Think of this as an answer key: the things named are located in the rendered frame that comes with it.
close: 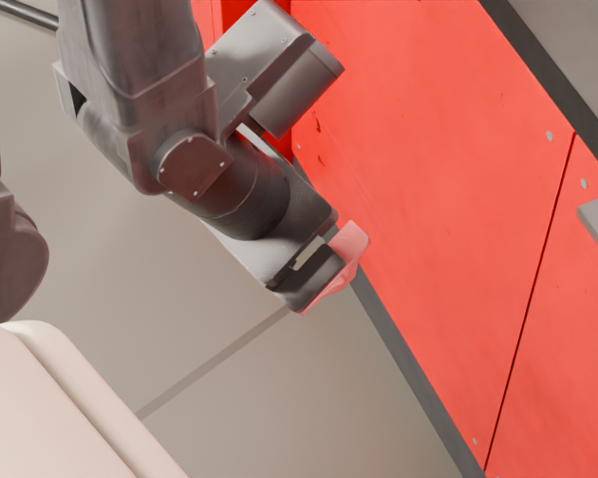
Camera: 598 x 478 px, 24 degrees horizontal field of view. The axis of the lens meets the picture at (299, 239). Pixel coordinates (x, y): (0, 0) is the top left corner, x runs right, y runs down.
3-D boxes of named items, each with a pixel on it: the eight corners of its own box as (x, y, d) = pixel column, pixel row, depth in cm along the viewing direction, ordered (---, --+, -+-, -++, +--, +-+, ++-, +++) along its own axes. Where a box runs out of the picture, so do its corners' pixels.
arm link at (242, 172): (108, 147, 80) (169, 209, 77) (190, 59, 79) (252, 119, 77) (160, 182, 86) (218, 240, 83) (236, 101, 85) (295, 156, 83)
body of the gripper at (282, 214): (244, 121, 92) (197, 82, 85) (345, 217, 88) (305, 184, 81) (177, 193, 92) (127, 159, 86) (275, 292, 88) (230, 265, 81)
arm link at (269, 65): (52, 79, 75) (147, 175, 71) (195, -79, 74) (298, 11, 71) (150, 147, 86) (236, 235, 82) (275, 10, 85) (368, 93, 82)
